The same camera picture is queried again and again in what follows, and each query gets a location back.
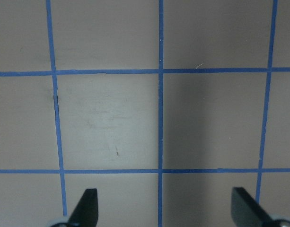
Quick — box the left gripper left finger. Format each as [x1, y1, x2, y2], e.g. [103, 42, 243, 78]
[68, 189, 98, 227]

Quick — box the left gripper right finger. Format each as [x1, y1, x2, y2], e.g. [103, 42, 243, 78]
[231, 187, 270, 227]

